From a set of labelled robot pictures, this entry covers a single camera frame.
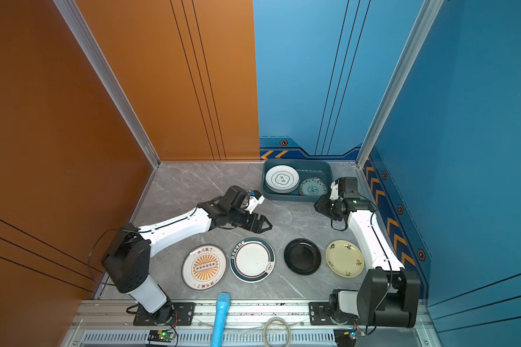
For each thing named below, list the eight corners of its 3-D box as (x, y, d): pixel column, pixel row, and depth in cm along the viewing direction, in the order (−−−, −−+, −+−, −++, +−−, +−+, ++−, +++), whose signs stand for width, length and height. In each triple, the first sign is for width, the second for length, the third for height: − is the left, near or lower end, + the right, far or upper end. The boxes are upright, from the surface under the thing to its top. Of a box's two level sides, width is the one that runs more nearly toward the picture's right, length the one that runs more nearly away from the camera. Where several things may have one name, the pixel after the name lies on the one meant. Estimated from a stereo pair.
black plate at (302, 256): (284, 275, 84) (285, 273, 82) (283, 240, 93) (283, 238, 91) (323, 275, 84) (324, 273, 82) (317, 240, 93) (318, 238, 91)
